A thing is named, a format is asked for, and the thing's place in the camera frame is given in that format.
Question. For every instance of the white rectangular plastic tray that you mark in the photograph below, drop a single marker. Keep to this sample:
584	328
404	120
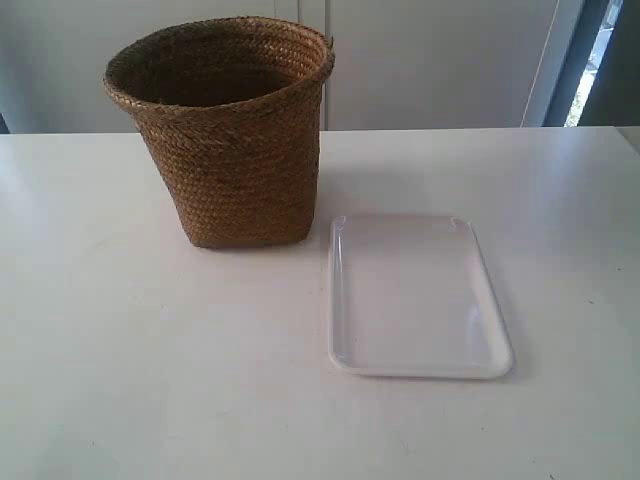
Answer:
410	297

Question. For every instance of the brown woven wicker basket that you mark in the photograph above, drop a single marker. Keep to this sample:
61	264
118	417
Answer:
229	109

